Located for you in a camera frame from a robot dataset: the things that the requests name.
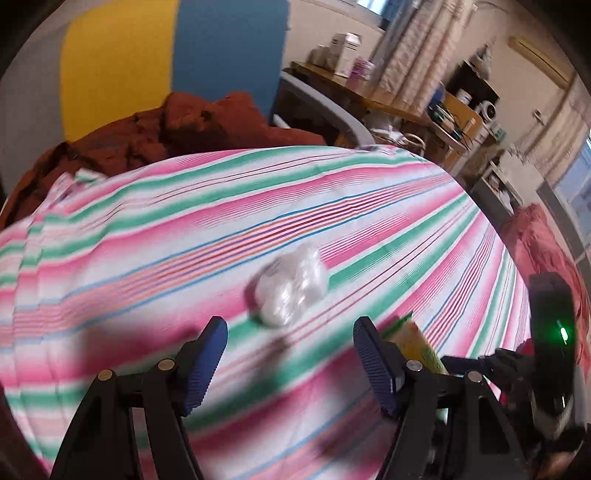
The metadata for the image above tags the cluttered side table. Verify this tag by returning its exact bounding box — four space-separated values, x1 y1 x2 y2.
427 60 502 153

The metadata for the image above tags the clear plastic bag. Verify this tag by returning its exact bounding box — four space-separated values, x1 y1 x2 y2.
247 242 329 328

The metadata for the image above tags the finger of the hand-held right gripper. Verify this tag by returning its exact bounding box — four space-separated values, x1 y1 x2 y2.
441 351 534 384

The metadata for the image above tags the tall white carton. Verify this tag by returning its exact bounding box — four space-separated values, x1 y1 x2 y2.
333 32 361 77

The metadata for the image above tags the striped pink green tablecloth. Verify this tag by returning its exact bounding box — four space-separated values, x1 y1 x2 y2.
0 144 532 480

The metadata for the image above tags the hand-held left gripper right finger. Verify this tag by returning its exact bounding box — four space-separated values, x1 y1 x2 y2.
352 316 527 480

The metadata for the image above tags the grey yellow blue chair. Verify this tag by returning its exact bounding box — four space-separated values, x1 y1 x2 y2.
0 0 375 153

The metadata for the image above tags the wall air conditioner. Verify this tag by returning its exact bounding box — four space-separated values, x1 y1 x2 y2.
508 36 571 86

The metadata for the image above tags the red cloth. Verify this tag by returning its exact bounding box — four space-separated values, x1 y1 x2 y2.
501 203 591 342

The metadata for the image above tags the white cable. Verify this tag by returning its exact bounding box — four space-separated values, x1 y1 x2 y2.
397 131 428 155

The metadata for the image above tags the purple carton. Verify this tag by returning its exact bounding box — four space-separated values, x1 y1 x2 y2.
351 56 376 90

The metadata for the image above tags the yellow green cracker packet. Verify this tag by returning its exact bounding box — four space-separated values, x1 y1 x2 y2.
385 313 451 411

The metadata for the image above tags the beige side curtain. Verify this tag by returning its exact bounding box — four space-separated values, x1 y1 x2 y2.
369 0 458 112

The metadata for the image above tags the white plastic bag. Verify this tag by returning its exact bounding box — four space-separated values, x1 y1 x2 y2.
369 122 402 146

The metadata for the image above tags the white cabinet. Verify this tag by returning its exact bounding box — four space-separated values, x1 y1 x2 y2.
471 150 550 222

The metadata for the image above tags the wooden desk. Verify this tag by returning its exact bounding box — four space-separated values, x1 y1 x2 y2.
291 60 467 153

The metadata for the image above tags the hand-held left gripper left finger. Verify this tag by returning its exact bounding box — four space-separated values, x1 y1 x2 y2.
50 315 229 480

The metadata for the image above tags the rust brown jacket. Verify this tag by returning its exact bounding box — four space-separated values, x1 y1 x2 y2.
7 91 326 227

